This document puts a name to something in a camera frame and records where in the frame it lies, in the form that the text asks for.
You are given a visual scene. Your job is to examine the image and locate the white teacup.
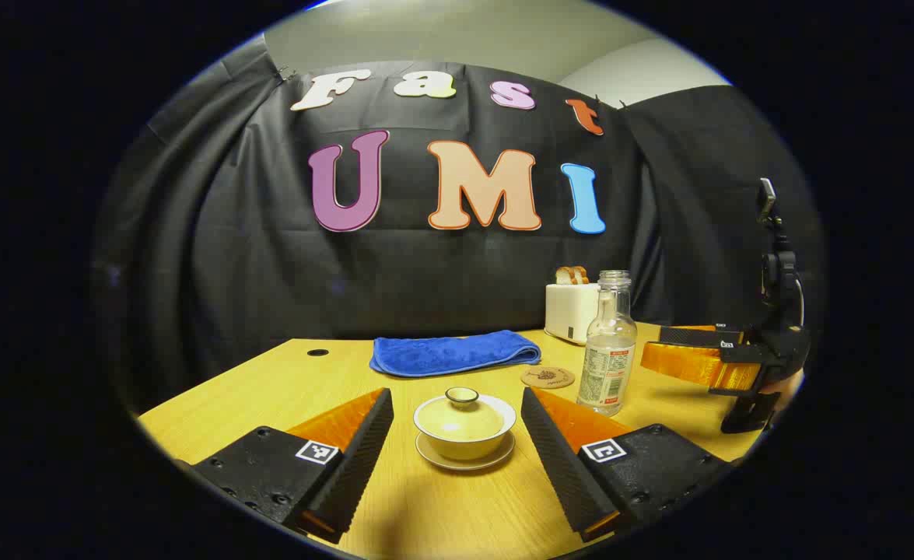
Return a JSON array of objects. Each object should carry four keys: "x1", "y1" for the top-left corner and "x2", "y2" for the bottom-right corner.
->
[{"x1": 414, "y1": 393, "x2": 517, "y2": 461}]

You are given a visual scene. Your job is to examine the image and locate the blue towel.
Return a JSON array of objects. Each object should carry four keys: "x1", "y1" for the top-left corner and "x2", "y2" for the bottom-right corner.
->
[{"x1": 369, "y1": 330, "x2": 542, "y2": 379}]

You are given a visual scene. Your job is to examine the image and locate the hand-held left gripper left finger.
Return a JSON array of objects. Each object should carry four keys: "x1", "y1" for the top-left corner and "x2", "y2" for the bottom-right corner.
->
[{"x1": 192, "y1": 387, "x2": 395, "y2": 545}]

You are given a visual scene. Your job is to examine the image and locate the white saucer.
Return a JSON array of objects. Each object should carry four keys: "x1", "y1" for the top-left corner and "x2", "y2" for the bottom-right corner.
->
[{"x1": 415, "y1": 432, "x2": 517, "y2": 472}]

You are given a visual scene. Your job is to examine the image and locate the black backdrop cloth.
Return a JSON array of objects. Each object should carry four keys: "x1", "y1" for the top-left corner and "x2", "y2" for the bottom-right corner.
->
[{"x1": 95, "y1": 35, "x2": 823, "y2": 413}]

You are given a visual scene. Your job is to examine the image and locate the white toaster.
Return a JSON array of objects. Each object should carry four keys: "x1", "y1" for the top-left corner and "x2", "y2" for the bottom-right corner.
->
[{"x1": 545, "y1": 282, "x2": 601, "y2": 346}]

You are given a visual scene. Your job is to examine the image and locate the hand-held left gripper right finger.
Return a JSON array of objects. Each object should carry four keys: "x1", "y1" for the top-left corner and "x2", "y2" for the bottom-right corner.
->
[{"x1": 520, "y1": 387, "x2": 734, "y2": 543}]

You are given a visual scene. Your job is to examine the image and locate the clear water bottle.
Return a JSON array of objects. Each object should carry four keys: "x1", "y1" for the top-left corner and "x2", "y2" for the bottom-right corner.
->
[{"x1": 577, "y1": 270, "x2": 638, "y2": 417}]

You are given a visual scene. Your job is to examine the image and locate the round cork coaster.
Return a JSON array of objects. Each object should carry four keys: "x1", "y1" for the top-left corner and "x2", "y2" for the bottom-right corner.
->
[{"x1": 520, "y1": 366, "x2": 576, "y2": 390}]

